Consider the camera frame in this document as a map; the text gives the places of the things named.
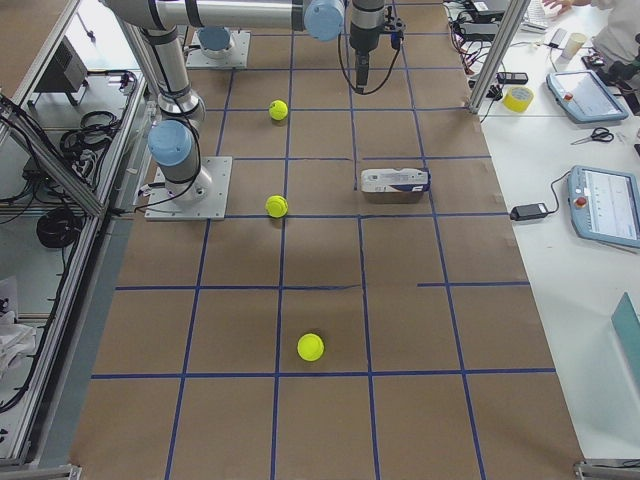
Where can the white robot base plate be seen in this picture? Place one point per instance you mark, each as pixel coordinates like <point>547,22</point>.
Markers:
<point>205,199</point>

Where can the black handled scissors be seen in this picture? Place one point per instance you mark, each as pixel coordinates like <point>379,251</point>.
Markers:
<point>598,134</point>

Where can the teach pendant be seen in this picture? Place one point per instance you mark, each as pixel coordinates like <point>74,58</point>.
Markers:
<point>584,97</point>
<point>604,205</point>

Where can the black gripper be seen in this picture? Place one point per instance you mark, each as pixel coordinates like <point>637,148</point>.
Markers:
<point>363,41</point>

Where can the black power adapter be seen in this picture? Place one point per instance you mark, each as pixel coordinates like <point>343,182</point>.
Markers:
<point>528,212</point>

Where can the paper cup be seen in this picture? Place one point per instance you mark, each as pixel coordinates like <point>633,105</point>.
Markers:
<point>573,45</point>

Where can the middle tennis ball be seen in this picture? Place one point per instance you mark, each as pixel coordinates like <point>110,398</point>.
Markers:
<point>276,206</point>

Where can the upper teach pendant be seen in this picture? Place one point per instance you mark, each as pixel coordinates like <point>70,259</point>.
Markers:
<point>584,97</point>

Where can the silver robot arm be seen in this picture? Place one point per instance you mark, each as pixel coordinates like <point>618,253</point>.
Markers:
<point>370,19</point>
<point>158,23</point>

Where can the tennis ball near camera_right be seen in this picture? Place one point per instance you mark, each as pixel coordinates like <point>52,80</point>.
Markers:
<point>310,347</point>

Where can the black mobile phone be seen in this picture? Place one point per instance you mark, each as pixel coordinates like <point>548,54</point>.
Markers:
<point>512,78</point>

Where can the far tennis ball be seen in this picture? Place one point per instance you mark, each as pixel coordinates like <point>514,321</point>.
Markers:
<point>278,110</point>

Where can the aluminium frame post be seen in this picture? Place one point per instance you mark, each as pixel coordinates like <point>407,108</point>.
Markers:
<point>511,21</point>

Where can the white blue tennis ball can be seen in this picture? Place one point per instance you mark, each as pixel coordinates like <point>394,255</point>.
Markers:
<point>395,180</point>

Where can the yellow tape roll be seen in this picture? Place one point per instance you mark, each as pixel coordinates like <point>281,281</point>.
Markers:
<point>518,99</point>

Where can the lower teach pendant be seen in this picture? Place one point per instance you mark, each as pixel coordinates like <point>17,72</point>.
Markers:
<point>604,205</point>

